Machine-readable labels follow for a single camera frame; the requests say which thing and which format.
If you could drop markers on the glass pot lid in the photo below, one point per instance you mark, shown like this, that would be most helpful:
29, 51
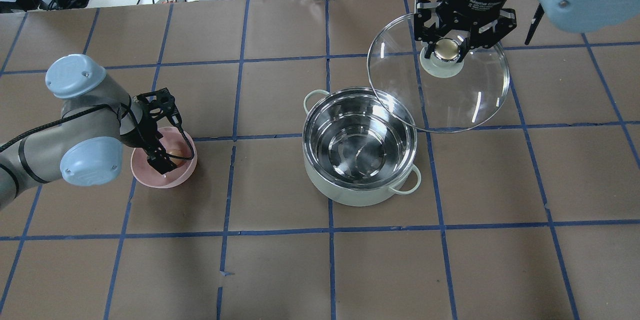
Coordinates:
439, 87

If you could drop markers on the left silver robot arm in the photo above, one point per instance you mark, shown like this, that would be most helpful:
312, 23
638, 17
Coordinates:
84, 147

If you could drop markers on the pink bowl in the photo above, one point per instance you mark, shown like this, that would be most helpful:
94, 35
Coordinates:
172, 138

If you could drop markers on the brown egg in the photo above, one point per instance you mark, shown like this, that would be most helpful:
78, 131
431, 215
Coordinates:
176, 154

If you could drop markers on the pale green cooking pot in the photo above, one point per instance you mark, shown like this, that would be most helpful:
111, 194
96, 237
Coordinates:
359, 146

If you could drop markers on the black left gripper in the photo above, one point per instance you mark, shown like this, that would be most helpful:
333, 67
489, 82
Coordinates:
145, 133

